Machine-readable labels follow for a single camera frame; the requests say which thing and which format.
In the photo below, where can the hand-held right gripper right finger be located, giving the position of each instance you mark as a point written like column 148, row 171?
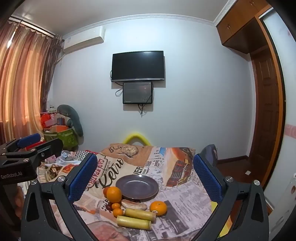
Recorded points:
column 205, row 178

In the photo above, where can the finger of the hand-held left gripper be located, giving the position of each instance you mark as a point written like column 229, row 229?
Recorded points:
column 49, row 146
column 29, row 140

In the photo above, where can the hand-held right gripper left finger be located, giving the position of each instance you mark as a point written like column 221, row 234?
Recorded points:
column 83, row 178

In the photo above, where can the red tomato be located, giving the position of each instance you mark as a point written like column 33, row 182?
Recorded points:
column 105, row 191

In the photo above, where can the large orange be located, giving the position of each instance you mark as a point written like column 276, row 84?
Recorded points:
column 158, row 207
column 114, row 194

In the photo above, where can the dark purple plate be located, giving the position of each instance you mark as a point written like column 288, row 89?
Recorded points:
column 138, row 185

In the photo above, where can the round bread bun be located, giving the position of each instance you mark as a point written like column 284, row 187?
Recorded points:
column 134, row 204

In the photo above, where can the person's left hand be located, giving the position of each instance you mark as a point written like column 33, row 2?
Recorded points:
column 18, row 199

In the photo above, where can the orange box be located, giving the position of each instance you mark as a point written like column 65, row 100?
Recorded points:
column 59, row 128

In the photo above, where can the red box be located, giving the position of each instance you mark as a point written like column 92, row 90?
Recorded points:
column 47, row 120

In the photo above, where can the yellow under cloth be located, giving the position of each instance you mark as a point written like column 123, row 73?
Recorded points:
column 214, row 206

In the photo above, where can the small tangerine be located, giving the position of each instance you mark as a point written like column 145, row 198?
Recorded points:
column 118, row 212
column 116, row 206

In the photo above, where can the printed newspaper-pattern tablecloth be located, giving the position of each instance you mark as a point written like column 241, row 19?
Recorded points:
column 161, row 162

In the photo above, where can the orange sheer curtain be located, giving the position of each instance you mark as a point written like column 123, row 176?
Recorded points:
column 20, row 81

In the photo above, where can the brown curtain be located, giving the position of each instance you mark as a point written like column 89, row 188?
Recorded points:
column 52, row 64

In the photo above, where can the white air conditioner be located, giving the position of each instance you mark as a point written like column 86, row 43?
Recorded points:
column 83, row 39

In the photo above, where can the small black wall monitor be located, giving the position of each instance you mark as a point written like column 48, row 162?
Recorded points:
column 137, row 92

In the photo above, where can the black wall television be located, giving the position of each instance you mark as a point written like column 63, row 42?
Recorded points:
column 138, row 66

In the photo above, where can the wooden wall cabinet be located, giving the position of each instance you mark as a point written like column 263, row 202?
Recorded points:
column 240, row 25

